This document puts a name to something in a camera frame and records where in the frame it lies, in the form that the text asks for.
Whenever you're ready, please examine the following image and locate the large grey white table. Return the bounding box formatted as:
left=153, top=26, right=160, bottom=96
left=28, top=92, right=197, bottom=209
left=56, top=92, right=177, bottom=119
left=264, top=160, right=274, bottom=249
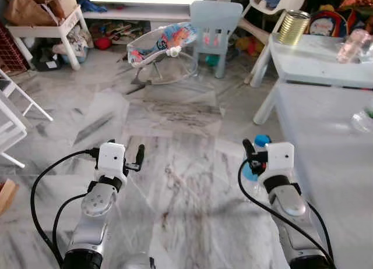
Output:
left=273, top=80, right=373, bottom=269

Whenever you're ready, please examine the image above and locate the cream plastic armchair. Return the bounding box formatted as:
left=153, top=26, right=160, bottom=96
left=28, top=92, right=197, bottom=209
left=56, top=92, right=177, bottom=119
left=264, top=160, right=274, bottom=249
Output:
left=236, top=0, right=309, bottom=87

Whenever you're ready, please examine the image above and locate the red wire basket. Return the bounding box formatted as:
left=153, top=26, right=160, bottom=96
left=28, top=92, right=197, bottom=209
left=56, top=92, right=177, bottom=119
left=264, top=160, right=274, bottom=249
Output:
left=0, top=24, right=29, bottom=76

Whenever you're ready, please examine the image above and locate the gold tin can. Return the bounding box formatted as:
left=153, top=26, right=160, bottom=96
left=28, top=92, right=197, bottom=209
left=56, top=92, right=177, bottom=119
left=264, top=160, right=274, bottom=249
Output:
left=279, top=10, right=311, bottom=47

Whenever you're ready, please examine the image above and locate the clear bottle with green label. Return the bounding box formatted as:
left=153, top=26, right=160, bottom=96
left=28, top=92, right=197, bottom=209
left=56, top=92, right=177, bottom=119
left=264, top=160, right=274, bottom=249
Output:
left=351, top=105, right=373, bottom=134

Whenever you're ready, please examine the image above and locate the blue glove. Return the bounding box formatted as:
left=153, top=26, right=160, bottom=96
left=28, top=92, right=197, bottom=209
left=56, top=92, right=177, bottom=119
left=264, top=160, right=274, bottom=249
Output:
left=80, top=0, right=109, bottom=14

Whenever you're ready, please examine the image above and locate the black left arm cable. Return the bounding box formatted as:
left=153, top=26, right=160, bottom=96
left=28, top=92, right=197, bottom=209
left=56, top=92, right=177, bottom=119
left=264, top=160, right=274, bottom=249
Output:
left=30, top=148, right=101, bottom=267
left=52, top=193, right=89, bottom=264

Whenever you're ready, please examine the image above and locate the white low shelf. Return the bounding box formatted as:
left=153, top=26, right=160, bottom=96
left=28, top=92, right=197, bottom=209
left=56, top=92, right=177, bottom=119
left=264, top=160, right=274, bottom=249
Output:
left=82, top=3, right=194, bottom=24

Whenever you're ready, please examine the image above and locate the colourful baby bouncer seat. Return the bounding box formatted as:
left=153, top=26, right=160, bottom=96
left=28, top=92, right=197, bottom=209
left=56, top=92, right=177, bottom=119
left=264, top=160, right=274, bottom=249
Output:
left=126, top=23, right=199, bottom=86

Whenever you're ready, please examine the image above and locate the red ball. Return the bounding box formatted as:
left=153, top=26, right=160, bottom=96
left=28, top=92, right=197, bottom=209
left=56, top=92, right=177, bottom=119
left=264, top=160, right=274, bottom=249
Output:
left=95, top=37, right=112, bottom=51

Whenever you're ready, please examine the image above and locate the brown cardboard box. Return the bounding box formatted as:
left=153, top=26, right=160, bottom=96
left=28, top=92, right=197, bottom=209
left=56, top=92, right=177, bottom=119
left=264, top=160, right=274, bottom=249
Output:
left=50, top=0, right=80, bottom=17

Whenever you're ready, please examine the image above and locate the yellow toy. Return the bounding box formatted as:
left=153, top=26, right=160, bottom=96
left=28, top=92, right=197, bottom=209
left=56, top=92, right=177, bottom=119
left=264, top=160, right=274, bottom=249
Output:
left=236, top=36, right=258, bottom=55

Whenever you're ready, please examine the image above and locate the black box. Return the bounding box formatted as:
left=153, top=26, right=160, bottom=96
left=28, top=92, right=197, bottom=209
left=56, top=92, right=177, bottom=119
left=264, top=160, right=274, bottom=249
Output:
left=32, top=48, right=64, bottom=72

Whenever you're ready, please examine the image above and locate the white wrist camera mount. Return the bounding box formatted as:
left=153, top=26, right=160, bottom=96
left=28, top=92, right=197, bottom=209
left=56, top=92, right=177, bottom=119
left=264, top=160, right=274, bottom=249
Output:
left=97, top=142, right=127, bottom=178
left=267, top=143, right=294, bottom=179

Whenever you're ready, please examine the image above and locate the white side table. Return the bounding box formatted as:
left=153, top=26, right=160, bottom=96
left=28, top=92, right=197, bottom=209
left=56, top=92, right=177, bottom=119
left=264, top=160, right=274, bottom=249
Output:
left=6, top=6, right=92, bottom=70

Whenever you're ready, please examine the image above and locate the red blue kids backpack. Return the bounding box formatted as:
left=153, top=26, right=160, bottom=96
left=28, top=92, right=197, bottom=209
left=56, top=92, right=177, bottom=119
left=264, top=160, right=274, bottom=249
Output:
left=308, top=6, right=349, bottom=38

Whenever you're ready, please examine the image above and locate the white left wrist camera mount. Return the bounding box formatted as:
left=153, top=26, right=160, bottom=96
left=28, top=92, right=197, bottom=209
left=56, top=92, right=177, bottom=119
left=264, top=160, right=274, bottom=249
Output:
left=97, top=142, right=127, bottom=178

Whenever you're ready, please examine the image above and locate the pink clear plastic bottle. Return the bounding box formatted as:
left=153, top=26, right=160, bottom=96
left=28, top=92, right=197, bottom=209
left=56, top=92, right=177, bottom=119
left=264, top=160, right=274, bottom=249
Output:
left=336, top=29, right=372, bottom=65

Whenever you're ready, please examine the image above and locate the white printed bag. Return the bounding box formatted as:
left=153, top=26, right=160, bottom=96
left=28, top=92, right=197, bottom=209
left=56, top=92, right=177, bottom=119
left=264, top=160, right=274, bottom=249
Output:
left=54, top=24, right=92, bottom=63

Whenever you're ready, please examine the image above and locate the light blue kids chair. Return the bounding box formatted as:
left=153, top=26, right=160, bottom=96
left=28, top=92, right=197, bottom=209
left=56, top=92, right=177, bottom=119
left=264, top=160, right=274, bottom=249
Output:
left=189, top=0, right=244, bottom=79

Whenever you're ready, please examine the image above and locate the clear bottle with blue cap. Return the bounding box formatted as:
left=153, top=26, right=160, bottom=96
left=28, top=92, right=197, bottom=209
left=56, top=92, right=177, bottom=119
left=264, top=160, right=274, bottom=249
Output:
left=241, top=134, right=273, bottom=194

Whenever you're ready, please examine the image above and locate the small white plastic table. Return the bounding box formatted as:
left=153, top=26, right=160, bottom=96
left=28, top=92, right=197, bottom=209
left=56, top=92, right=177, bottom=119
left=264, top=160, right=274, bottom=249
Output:
left=254, top=33, right=373, bottom=125

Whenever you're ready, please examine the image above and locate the brown paper bag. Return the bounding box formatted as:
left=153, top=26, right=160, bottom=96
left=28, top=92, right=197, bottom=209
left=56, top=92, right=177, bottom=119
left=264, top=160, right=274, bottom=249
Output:
left=5, top=0, right=59, bottom=26

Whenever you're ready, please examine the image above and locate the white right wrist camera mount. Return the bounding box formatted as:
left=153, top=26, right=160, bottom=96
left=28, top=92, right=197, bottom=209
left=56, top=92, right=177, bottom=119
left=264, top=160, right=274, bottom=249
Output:
left=267, top=143, right=294, bottom=179

